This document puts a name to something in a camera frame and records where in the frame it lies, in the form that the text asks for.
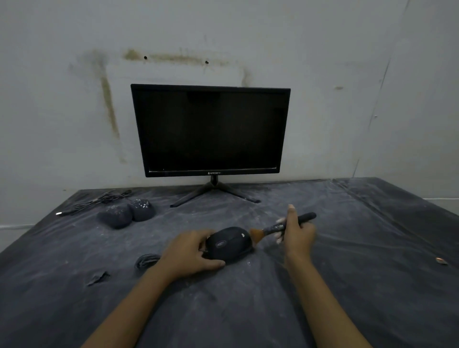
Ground black computer monitor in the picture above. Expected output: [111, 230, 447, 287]
[131, 84, 291, 179]

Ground black monitor stand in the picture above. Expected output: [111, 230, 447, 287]
[169, 175, 261, 209]

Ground black dusty table cover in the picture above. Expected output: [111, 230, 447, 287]
[0, 177, 459, 348]

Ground black-handled brown bristle brush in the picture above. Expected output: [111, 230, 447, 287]
[250, 212, 318, 248]

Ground person's right forearm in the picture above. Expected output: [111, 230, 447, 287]
[286, 255, 374, 348]

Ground coiled black mouse cable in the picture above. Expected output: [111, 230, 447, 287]
[134, 253, 162, 274]

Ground dusty black computer mouse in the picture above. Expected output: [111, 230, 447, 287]
[97, 204, 134, 229]
[129, 198, 157, 222]

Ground person's left hand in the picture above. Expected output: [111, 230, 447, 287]
[160, 229, 227, 283]

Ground person's right hand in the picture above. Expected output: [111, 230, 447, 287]
[276, 204, 318, 265]

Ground torn black scrap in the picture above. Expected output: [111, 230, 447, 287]
[86, 271, 111, 287]

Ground black cable with plug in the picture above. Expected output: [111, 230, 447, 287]
[55, 189, 133, 217]

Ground person's left forearm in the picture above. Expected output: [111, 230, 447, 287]
[80, 263, 173, 348]

